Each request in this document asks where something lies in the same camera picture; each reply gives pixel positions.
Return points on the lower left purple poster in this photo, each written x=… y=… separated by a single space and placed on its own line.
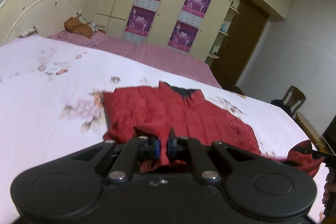
x=140 y=21

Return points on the white floral quilt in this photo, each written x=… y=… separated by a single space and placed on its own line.
x=55 y=161

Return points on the red down jacket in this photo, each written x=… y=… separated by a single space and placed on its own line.
x=207 y=114

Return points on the brown wooden door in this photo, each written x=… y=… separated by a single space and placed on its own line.
x=236 y=49

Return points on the cream round headboard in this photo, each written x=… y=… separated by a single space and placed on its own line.
x=19 y=17

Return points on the orange brown folded cloth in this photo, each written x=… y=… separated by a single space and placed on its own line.
x=74 y=25

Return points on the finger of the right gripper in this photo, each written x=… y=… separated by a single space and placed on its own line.
x=321 y=155

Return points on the lower right purple poster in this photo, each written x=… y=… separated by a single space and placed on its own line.
x=182 y=37

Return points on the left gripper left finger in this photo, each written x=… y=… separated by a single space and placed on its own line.
x=136 y=150

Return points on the person's hand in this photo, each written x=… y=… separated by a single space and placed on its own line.
x=329 y=188

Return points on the pink bed sheet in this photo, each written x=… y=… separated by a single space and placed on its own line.
x=165 y=59

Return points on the wooden chair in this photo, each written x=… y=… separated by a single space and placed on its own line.
x=293 y=99

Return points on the upper right purple poster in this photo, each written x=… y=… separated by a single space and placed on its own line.
x=196 y=7

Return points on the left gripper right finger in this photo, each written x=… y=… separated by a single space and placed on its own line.
x=194 y=154

